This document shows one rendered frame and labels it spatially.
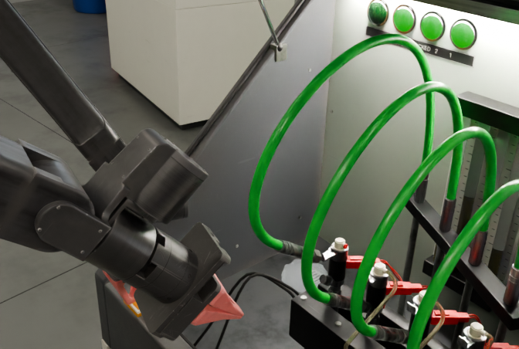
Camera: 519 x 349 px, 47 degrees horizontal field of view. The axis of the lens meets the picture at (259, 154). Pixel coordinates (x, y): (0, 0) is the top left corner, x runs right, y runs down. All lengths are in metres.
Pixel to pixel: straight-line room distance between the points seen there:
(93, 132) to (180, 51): 2.86
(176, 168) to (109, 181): 0.06
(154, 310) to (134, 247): 0.09
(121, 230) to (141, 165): 0.06
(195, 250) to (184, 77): 3.21
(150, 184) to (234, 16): 3.35
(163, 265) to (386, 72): 0.72
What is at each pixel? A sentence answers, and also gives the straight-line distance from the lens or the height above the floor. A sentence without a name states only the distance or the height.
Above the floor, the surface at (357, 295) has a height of 1.18.
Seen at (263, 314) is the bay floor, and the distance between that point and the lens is 1.21.
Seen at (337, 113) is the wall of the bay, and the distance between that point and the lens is 1.27.
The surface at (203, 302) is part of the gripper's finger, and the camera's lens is 0.59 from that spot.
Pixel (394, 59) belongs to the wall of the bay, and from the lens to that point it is 1.15.
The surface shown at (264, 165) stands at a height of 1.29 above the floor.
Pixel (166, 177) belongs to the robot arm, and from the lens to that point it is 0.52.
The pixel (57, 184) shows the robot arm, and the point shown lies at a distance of 0.48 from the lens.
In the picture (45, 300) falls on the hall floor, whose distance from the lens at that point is 2.64.
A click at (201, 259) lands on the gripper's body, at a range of 0.58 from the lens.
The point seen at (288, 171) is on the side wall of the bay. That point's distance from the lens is 1.28.
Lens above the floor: 1.64
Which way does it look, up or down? 27 degrees down
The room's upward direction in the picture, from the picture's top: 2 degrees clockwise
